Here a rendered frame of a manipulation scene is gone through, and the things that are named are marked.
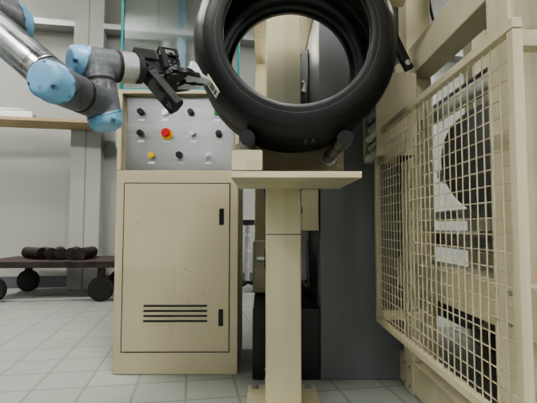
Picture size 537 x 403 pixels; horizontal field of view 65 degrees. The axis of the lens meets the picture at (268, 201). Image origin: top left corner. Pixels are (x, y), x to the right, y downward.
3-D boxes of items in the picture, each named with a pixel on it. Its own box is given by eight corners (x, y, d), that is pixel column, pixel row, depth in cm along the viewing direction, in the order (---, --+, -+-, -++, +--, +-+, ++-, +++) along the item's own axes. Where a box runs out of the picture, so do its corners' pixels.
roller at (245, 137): (243, 161, 154) (246, 149, 155) (255, 165, 154) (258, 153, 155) (236, 142, 119) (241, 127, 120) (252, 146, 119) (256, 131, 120)
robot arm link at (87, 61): (67, 88, 96) (61, 53, 97) (115, 91, 103) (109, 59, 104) (77, 72, 90) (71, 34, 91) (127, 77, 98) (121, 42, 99)
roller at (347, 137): (324, 165, 154) (320, 153, 155) (335, 161, 155) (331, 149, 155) (341, 147, 120) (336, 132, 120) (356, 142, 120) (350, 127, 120)
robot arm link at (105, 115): (69, 125, 89) (61, 77, 91) (103, 136, 100) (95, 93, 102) (101, 114, 88) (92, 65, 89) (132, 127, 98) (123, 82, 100)
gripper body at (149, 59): (180, 48, 110) (136, 41, 102) (188, 77, 108) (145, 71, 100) (167, 66, 116) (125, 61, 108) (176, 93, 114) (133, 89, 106)
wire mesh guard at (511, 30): (375, 321, 156) (373, 133, 160) (380, 321, 156) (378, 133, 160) (525, 448, 67) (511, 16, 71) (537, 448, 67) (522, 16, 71)
